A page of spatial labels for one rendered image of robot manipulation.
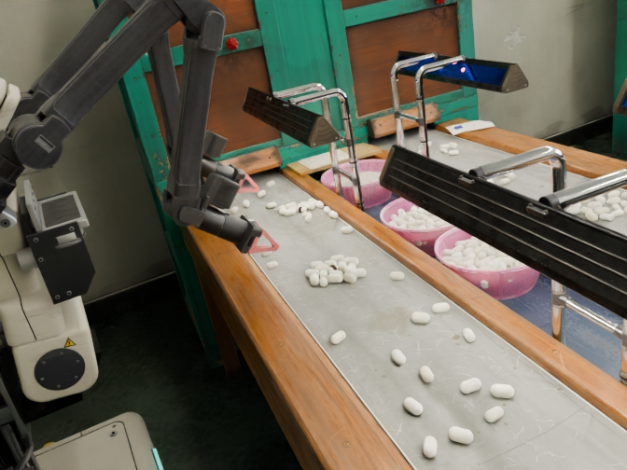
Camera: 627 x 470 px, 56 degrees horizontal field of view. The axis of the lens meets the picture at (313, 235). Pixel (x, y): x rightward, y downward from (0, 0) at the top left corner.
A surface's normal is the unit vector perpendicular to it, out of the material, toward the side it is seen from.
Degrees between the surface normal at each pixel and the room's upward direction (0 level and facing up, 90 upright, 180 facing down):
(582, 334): 0
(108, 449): 0
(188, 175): 85
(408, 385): 0
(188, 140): 95
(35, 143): 96
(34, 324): 90
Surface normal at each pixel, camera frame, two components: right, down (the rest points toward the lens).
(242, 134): 0.36, 0.32
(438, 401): -0.17, -0.90
